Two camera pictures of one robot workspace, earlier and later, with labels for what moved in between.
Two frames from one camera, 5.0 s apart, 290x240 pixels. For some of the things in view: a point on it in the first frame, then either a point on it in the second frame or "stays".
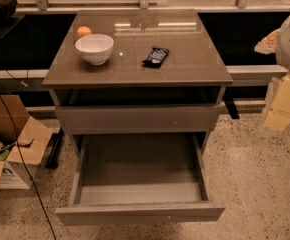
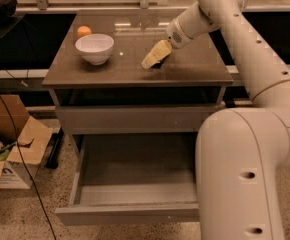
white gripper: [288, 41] → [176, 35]
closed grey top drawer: [139, 119] stays
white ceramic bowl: [95, 48] stays
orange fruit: [83, 31] stays
